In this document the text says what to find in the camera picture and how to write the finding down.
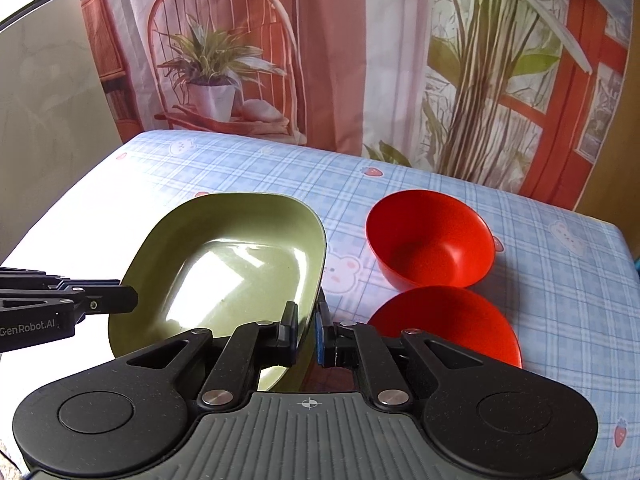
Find printed plant backdrop curtain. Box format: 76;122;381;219
75;0;637;212

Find blue plaid tablecloth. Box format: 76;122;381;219
0;129;629;480

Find red bowl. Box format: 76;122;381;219
367;285;524;369
364;189;497;291

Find green plate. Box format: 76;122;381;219
107;192;329;394

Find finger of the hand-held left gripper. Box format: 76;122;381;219
0;268;124;292
0;285;139;322

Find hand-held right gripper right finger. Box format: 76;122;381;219
314;300;522;409

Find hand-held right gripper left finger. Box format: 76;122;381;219
116;302;301;409

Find brown wooden panel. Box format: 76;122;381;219
574;5;640;266

